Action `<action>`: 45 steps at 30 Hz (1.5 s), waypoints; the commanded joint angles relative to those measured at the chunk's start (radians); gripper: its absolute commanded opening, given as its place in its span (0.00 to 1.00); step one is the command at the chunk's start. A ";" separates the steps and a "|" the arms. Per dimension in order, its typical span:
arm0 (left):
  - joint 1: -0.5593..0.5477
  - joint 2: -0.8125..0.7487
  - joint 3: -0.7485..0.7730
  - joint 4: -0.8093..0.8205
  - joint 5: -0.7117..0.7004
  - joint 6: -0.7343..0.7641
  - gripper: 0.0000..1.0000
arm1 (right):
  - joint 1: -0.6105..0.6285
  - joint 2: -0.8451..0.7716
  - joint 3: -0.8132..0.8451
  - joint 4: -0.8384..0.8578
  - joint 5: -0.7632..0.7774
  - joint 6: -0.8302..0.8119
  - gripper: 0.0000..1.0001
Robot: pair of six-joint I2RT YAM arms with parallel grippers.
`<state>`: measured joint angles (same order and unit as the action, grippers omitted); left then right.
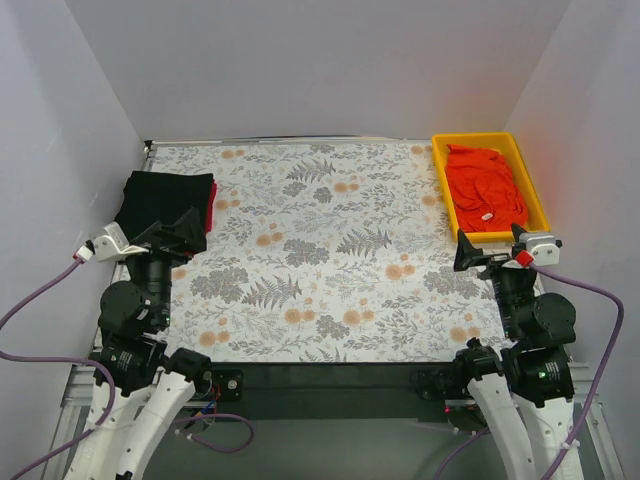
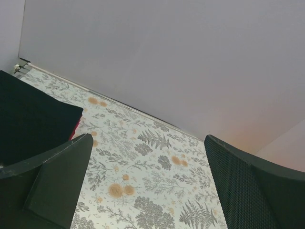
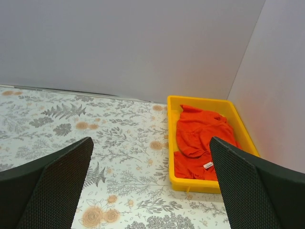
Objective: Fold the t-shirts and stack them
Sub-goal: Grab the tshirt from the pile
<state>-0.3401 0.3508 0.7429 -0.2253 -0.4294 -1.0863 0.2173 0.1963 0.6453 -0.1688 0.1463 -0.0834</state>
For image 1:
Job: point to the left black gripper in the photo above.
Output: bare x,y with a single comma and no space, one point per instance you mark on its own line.
163,245

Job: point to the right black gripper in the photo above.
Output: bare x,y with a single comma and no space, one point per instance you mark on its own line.
495,265

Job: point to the orange t-shirt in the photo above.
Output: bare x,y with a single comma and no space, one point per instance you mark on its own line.
483,190

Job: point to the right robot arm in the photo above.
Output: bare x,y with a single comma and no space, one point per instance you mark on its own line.
525,392

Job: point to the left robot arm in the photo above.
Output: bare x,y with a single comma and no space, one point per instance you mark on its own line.
138,389

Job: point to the folded black t-shirt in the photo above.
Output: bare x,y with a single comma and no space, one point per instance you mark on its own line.
151,197

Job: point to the folded red t-shirt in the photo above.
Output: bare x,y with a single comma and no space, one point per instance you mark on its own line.
210,207

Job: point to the floral patterned table mat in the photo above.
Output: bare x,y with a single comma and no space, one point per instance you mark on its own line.
324,252

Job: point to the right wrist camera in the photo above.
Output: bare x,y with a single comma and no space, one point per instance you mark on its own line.
537,249

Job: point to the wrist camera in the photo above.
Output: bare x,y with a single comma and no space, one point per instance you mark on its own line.
537,249
108,244

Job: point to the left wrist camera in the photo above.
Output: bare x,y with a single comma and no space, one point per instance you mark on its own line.
108,244

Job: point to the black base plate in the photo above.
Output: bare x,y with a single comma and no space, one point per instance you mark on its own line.
427,392

